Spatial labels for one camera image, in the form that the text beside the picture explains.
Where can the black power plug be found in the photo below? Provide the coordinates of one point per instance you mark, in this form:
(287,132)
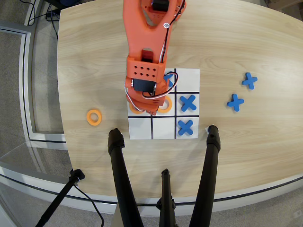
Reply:
(50,16)

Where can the dark furniture leg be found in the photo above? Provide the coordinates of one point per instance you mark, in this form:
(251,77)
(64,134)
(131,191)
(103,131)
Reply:
(56,2)

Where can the blue foam cross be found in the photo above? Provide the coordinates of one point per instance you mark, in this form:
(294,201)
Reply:
(235,102)
(188,103)
(185,127)
(249,81)
(170,81)

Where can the orange robot base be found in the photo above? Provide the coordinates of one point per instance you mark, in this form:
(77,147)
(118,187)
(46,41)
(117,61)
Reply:
(154,16)

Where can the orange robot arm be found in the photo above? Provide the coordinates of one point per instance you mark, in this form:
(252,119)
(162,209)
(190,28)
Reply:
(137,28)

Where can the short black tripod leg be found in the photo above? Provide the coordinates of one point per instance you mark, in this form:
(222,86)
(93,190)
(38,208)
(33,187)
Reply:
(166,189)

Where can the thin black stand pole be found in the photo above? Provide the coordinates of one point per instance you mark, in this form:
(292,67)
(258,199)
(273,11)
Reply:
(59,198)

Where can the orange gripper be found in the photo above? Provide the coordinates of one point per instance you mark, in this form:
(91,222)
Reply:
(149,107)

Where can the white tic-tac-toe board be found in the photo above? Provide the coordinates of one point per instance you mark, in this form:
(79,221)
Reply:
(189,78)

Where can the white paper tag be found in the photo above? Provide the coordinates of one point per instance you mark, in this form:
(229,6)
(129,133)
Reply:
(206,130)

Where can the grey metal floor frame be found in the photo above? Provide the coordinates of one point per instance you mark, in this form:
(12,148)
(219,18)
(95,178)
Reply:
(26,71)

